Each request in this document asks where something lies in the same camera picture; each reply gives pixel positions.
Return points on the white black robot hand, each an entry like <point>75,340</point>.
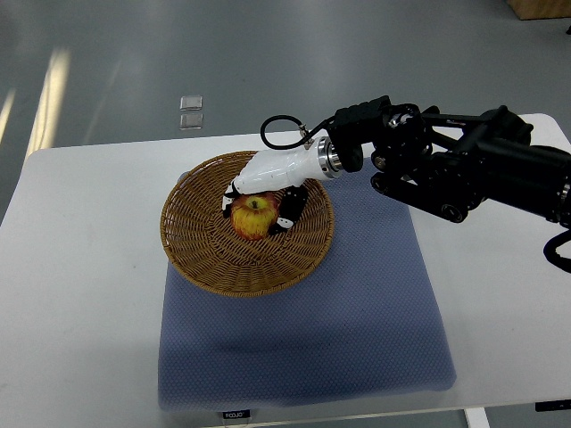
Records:
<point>272,170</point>

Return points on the red yellow apple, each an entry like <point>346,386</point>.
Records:
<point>252,215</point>

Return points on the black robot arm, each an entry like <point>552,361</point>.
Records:
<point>447,165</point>

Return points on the brown wicker basket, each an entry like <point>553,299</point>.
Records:
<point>205,249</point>

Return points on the lower floor plate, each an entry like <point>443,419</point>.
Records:
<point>191,120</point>

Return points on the floor plate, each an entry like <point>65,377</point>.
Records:
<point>191,120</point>
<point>191,103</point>

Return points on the upper floor plate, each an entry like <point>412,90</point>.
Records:
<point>191,103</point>

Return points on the blue grey fabric mat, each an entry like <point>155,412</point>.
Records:
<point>364,323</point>

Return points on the black table control panel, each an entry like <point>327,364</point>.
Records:
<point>236,414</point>

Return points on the wooden box corner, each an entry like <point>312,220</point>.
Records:
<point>527,10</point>

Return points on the white table leg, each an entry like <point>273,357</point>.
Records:
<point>476,417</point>

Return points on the black table label plate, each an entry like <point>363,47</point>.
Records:
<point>553,405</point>

